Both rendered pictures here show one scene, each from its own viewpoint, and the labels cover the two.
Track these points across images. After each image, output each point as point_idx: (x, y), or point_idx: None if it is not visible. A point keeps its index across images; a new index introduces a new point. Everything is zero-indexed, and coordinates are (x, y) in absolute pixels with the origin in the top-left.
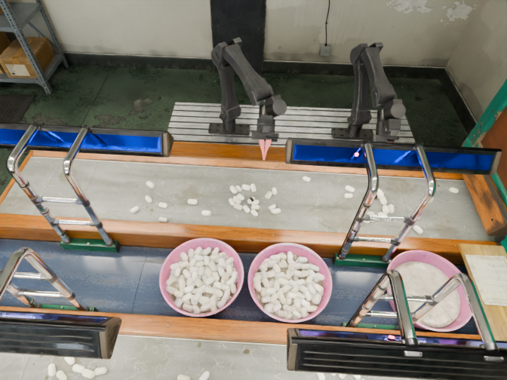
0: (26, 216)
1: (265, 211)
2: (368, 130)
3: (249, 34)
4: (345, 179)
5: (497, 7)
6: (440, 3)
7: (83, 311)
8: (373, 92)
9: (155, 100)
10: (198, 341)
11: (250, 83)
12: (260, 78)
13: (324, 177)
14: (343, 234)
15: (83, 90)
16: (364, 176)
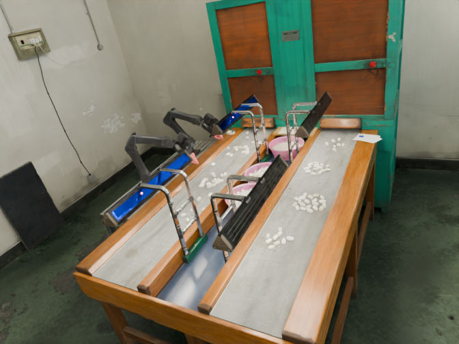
0: (156, 265)
1: (222, 178)
2: (194, 150)
3: (38, 201)
4: (220, 155)
5: (154, 103)
6: (126, 118)
7: (244, 235)
8: (193, 121)
9: (12, 298)
10: (279, 201)
11: (163, 138)
12: (162, 136)
13: (215, 160)
14: (251, 157)
15: None
16: (223, 151)
